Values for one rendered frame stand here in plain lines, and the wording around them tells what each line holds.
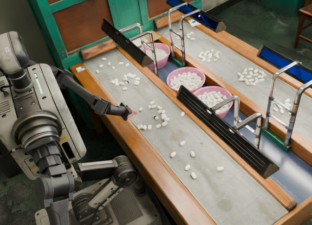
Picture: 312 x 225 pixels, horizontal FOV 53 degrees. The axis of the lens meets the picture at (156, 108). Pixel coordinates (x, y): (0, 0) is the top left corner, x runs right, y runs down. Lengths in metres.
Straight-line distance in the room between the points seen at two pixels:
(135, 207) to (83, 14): 1.43
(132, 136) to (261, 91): 0.88
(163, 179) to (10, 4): 2.13
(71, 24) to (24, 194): 1.43
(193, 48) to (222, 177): 1.22
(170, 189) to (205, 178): 0.20
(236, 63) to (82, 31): 1.18
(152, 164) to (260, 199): 0.57
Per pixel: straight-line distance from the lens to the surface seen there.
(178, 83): 2.24
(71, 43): 2.56
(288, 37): 4.12
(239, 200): 1.62
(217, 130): 1.44
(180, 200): 1.59
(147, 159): 1.75
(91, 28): 2.56
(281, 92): 2.17
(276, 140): 1.92
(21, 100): 1.23
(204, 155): 1.77
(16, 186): 2.99
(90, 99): 1.75
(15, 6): 3.16
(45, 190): 1.05
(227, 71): 2.30
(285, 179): 1.80
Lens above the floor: 2.14
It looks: 43 degrees down
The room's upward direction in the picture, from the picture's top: 10 degrees counter-clockwise
